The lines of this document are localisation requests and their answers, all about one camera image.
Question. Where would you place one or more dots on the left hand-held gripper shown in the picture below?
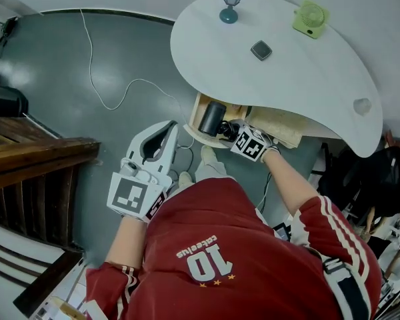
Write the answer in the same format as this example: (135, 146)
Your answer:
(128, 195)

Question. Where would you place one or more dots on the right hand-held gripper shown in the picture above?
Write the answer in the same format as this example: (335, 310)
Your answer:
(250, 143)

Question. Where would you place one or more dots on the black hair dryer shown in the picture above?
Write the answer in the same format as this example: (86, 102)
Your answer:
(210, 118)

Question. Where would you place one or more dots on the cream large drawer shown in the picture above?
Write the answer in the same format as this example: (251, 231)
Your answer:
(200, 138)

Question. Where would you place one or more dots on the person's left forearm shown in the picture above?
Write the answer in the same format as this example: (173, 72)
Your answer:
(126, 242)

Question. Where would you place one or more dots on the person's right forearm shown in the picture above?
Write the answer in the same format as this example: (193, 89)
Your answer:
(290, 182)

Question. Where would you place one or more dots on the cream padded stool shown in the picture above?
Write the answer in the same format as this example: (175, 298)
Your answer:
(280, 125)

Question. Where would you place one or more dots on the person's right white shoe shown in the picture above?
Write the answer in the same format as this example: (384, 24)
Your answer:
(208, 152)

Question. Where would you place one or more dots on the person's white shoe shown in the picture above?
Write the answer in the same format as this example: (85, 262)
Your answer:
(185, 178)
(208, 152)

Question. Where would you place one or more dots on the person's left white shoe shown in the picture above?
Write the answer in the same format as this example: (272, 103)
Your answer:
(185, 178)

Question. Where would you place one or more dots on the person's beige trousers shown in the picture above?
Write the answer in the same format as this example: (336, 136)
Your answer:
(210, 170)

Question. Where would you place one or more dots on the white kidney-shaped desk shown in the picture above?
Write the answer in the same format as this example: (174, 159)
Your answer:
(303, 78)

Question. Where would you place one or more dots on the small black square case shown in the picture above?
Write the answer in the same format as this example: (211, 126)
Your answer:
(261, 50)

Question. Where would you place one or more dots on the small clear cup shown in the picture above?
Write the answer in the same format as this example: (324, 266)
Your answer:
(362, 107)

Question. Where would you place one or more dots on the black office chair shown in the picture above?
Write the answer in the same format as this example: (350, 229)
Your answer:
(363, 178)

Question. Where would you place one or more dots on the person's red jersey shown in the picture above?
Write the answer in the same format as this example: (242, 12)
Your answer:
(236, 262)

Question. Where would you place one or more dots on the dark wooden banister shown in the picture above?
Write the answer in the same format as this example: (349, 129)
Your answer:
(30, 165)

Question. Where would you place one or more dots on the light green desk fan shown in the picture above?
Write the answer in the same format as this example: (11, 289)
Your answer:
(310, 18)

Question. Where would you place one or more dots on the green lantern lamp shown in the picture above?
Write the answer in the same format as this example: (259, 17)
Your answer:
(231, 0)

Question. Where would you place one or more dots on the black box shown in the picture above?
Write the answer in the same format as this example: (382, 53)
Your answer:
(5, 103)

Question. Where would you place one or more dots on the black floor device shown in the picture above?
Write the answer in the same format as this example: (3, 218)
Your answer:
(10, 28)

